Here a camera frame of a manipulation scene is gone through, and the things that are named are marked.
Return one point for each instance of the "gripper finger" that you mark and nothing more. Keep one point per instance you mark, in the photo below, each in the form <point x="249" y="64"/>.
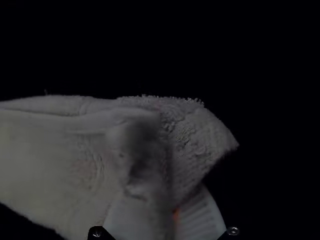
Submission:
<point x="200" y="217"/>
<point x="132" y="217"/>

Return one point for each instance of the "pale towel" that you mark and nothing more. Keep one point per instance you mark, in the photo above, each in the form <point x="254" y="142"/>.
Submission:
<point x="62" y="150"/>

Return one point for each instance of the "black mat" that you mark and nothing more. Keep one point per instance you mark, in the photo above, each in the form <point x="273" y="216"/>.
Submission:
<point x="225" y="50"/>

